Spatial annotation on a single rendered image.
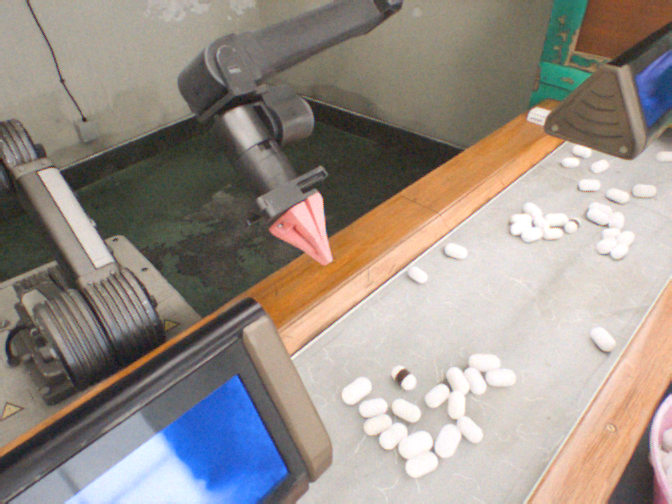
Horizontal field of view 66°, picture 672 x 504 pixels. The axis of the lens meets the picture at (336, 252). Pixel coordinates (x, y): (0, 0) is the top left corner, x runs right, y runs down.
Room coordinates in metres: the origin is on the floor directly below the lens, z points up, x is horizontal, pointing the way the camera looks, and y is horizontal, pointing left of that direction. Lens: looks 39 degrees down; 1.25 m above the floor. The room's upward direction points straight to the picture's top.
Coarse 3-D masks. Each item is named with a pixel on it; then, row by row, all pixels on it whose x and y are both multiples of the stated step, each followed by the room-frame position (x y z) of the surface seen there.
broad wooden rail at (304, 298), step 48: (480, 144) 0.94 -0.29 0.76; (528, 144) 0.94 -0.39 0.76; (432, 192) 0.76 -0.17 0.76; (480, 192) 0.78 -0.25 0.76; (336, 240) 0.63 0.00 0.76; (384, 240) 0.63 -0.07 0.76; (432, 240) 0.65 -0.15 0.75; (288, 288) 0.52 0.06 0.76; (336, 288) 0.52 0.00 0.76; (288, 336) 0.44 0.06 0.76
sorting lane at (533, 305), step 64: (512, 192) 0.80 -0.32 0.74; (576, 192) 0.80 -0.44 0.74; (448, 256) 0.62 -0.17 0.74; (512, 256) 0.62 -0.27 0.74; (576, 256) 0.62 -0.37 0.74; (640, 256) 0.62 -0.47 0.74; (384, 320) 0.48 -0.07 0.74; (448, 320) 0.48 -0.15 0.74; (512, 320) 0.48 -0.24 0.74; (576, 320) 0.48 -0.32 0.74; (640, 320) 0.48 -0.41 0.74; (320, 384) 0.38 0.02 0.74; (384, 384) 0.38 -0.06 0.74; (448, 384) 0.38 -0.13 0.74; (576, 384) 0.38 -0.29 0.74; (512, 448) 0.30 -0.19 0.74
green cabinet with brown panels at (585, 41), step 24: (576, 0) 1.18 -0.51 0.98; (600, 0) 1.16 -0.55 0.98; (624, 0) 1.13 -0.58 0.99; (648, 0) 1.10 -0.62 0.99; (552, 24) 1.21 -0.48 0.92; (576, 24) 1.18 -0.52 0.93; (600, 24) 1.15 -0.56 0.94; (624, 24) 1.12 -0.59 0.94; (648, 24) 1.09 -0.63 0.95; (552, 48) 1.20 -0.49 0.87; (576, 48) 1.18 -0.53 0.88; (600, 48) 1.14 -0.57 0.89; (624, 48) 1.11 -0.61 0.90
